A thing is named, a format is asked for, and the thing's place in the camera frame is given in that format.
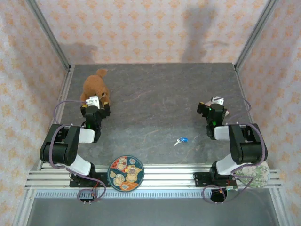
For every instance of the green floral plate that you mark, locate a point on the green floral plate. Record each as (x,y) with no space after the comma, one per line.
(258,175)

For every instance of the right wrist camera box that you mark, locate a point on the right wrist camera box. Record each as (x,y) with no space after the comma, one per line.
(218,100)

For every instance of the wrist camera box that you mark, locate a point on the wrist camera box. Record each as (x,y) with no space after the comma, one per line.
(92,101)
(218,100)

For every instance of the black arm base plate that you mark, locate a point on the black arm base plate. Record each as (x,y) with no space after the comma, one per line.
(102,180)
(202,180)

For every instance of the grey metal panel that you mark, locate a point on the grey metal panel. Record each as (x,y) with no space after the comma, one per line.
(152,214)

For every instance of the aluminium side rail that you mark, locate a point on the aluminium side rail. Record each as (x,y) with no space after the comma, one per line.
(242,84)
(67,84)

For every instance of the blue key tag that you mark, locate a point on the blue key tag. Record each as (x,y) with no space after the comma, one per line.
(185,139)

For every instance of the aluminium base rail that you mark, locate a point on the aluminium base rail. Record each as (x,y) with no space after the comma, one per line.
(164,176)

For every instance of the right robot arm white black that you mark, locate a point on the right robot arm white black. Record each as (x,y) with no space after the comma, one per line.
(249,146)

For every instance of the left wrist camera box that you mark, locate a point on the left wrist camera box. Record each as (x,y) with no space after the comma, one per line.
(92,101)

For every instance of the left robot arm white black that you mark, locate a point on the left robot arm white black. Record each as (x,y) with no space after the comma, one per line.
(58,146)

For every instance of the round cartoon plate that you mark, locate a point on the round cartoon plate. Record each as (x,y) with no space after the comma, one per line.
(125,173)

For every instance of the aluminium frame post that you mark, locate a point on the aluminium frame post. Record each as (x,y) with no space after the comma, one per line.
(49,33)
(255,33)

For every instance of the brown plush toy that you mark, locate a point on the brown plush toy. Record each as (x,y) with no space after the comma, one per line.
(94,84)

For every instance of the metal keyring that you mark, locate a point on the metal keyring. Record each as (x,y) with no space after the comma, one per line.
(179,140)

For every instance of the colour marker pack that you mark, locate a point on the colour marker pack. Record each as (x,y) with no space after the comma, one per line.
(227,112)

